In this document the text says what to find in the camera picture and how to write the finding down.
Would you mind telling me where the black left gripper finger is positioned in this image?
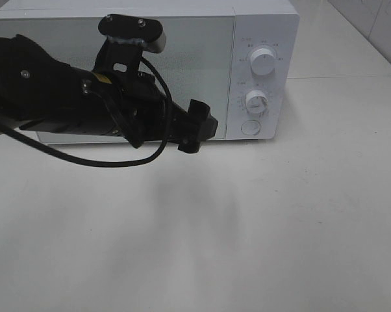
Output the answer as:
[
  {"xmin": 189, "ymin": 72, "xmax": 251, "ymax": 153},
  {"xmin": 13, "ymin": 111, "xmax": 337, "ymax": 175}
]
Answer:
[
  {"xmin": 169, "ymin": 99, "xmax": 218, "ymax": 153},
  {"xmin": 98, "ymin": 14, "xmax": 166, "ymax": 53}
]

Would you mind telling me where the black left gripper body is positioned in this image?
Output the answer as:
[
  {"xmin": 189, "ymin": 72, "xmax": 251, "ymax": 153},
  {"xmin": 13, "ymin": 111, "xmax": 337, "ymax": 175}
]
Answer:
[{"xmin": 92, "ymin": 37, "xmax": 173, "ymax": 148}]

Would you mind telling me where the white microwave door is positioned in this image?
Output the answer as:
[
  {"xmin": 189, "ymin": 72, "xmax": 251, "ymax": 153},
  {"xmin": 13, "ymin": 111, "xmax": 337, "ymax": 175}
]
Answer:
[{"xmin": 0, "ymin": 16, "xmax": 234, "ymax": 139}]

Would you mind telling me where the round door release button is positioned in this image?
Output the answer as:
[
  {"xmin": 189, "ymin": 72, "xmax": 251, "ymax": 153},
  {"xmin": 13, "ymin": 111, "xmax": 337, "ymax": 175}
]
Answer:
[{"xmin": 241, "ymin": 120, "xmax": 260, "ymax": 135}]

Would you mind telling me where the white timer knob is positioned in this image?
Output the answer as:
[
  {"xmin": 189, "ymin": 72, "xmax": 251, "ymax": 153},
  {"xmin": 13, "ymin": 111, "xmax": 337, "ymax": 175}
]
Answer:
[{"xmin": 246, "ymin": 90, "xmax": 268, "ymax": 114}]

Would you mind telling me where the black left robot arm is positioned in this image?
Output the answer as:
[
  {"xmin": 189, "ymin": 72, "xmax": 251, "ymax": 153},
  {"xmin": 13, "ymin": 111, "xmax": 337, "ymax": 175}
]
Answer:
[{"xmin": 0, "ymin": 14, "xmax": 218, "ymax": 153}]

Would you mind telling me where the white microwave oven body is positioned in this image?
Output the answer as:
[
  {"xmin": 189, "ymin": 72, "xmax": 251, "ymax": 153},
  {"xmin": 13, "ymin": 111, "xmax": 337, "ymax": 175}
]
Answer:
[{"xmin": 0, "ymin": 1, "xmax": 299, "ymax": 140}]

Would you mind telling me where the white upper power knob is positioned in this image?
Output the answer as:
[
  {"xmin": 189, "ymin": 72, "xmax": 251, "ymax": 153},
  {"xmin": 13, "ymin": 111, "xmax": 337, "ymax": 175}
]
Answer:
[{"xmin": 249, "ymin": 47, "xmax": 276, "ymax": 76}]

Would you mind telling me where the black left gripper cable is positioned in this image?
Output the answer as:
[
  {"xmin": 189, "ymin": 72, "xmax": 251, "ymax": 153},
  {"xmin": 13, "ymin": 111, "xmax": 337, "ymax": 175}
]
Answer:
[{"xmin": 0, "ymin": 57, "xmax": 175, "ymax": 168}]

